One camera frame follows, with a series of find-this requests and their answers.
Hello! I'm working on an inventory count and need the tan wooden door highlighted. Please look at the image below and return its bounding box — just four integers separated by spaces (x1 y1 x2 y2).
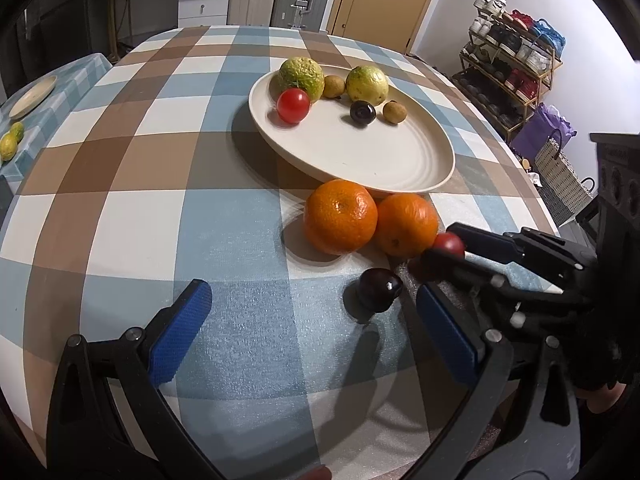
325 0 448 53

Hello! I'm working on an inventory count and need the red tomato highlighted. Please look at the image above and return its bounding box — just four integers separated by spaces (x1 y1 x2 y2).
276 88 312 125
431 231 467 261

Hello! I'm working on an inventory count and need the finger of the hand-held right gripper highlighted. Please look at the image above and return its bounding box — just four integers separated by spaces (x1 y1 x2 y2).
449 223 599 287
409 249 601 333

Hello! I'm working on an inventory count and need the small cream plate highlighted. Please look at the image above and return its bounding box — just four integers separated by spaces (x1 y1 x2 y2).
9 76 57 120

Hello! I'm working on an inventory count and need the brown longan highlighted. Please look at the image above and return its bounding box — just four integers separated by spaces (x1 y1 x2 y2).
322 75 347 100
382 100 407 125

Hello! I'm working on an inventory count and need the dark cherry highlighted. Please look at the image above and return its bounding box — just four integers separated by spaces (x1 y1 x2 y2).
349 100 377 127
356 268 404 314

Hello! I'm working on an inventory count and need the woven basket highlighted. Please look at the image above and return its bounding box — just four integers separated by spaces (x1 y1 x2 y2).
534 137 596 226

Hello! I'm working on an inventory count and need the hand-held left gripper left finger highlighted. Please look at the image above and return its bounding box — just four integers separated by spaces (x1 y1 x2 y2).
47 279 221 480

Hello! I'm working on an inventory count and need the brown blue checked tablecloth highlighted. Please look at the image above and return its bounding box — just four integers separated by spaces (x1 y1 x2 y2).
0 25 581 480

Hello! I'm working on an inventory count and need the orange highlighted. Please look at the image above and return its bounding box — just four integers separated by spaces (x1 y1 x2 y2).
303 179 379 256
375 193 440 258

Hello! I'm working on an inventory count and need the large cream plate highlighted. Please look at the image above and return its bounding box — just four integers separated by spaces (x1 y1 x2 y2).
248 64 456 196

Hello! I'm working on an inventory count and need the wooden shoe rack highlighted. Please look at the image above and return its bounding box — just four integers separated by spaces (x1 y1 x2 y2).
452 0 566 143

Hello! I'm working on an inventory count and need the person's right forearm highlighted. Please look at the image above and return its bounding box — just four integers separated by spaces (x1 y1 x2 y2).
572 310 640 413

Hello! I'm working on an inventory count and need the dark grey fridge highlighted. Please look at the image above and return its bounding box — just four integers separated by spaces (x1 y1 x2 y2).
15 0 101 68

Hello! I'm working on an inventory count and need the rough green guava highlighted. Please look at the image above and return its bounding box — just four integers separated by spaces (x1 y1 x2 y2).
277 56 326 103

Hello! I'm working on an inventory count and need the smooth yellow-green guava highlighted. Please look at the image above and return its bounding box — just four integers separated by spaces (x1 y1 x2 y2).
346 65 390 107

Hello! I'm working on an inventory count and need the light blue checked tablecloth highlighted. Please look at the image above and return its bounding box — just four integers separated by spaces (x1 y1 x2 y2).
0 52 113 181

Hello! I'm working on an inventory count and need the shelved shoe collection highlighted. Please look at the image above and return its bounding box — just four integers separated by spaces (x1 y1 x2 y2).
457 0 566 131

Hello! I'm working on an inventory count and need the purple bag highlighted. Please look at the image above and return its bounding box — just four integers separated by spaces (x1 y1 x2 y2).
510 102 576 161

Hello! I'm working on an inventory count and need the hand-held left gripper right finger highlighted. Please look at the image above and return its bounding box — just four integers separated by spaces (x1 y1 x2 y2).
405 284 583 480

